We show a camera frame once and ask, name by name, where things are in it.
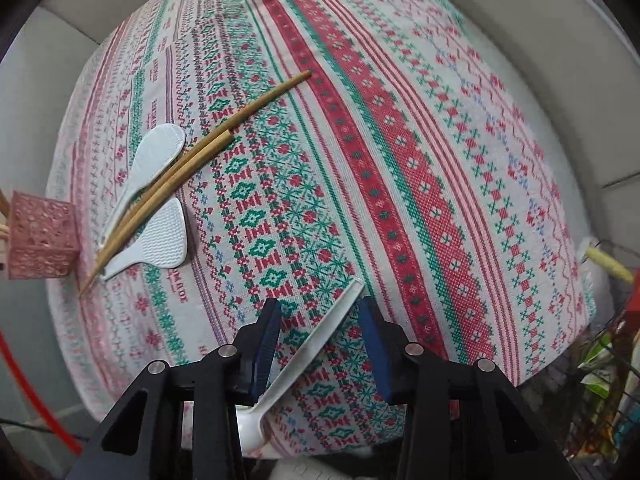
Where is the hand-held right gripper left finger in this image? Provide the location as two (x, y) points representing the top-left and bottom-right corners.
(70, 298), (282, 480)

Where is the white rice paddle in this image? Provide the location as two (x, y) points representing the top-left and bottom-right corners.
(101, 197), (190, 281)
(100, 123), (187, 251)

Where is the red hose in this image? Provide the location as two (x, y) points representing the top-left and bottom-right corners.
(0, 329), (83, 456)

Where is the green white plastic bag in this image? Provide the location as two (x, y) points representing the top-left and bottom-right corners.
(580, 340), (621, 411)

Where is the wire basket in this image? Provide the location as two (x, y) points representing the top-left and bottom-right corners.
(575, 240), (640, 476)

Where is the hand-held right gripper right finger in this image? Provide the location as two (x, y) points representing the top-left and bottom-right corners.
(360, 295), (576, 480)

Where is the white plastic spoon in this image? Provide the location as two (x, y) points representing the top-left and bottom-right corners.
(235, 280), (366, 456)

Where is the thin black cable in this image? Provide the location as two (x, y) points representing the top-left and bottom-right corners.
(0, 417), (58, 433)

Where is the striped patterned tablecloth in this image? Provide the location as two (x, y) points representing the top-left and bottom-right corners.
(45, 0), (598, 461)

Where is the pink perforated utensil holder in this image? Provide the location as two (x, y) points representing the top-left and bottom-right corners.
(7, 191), (81, 280)

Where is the corn cob in husk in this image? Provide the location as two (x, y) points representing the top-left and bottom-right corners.
(580, 242), (635, 281)

